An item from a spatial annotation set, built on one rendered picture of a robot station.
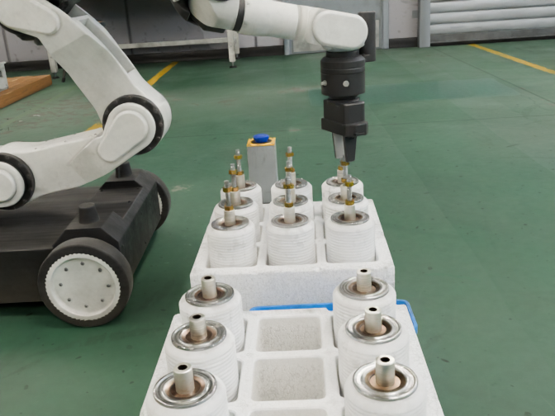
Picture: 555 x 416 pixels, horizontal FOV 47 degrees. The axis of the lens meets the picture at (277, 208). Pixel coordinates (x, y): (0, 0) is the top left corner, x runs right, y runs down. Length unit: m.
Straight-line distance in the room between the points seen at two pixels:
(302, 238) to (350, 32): 0.40
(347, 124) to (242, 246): 0.32
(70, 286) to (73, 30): 0.56
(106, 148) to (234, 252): 0.45
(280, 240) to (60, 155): 0.63
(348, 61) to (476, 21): 5.30
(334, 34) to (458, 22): 5.28
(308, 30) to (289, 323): 0.53
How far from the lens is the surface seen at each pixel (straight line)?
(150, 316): 1.49
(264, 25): 1.21
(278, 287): 1.23
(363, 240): 1.23
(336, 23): 1.23
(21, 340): 1.51
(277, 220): 1.25
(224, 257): 1.24
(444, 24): 6.45
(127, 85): 1.53
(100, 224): 1.47
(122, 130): 1.50
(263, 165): 1.61
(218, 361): 0.86
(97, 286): 1.45
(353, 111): 1.28
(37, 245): 1.53
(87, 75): 1.55
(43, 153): 1.62
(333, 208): 1.33
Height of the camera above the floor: 0.70
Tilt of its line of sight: 20 degrees down
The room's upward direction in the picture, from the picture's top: 4 degrees counter-clockwise
